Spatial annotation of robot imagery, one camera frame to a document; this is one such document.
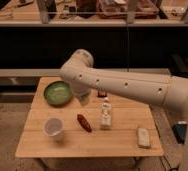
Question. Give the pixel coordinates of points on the blue control box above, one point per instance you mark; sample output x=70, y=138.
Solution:
x=180, y=131

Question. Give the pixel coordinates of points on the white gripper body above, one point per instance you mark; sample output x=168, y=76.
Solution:
x=84, y=99

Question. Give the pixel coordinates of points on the white squeeze bottle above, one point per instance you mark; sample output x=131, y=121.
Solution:
x=106, y=119

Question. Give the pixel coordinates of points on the long workbench shelf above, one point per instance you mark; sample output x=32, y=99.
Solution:
x=94, y=13

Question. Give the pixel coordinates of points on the brown chocolate bar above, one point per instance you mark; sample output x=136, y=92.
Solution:
x=101, y=94

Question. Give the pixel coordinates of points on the translucent plastic cup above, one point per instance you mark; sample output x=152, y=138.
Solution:
x=53, y=128

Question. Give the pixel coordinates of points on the red chili pepper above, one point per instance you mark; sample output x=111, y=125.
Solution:
x=84, y=123

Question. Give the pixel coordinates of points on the wooden table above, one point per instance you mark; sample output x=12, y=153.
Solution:
x=120, y=141

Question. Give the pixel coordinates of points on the green bowl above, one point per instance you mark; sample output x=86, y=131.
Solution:
x=58, y=93

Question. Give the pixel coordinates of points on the white sponge block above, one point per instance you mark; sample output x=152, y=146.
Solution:
x=143, y=138

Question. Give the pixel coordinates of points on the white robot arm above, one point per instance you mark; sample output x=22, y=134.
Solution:
x=170, y=92

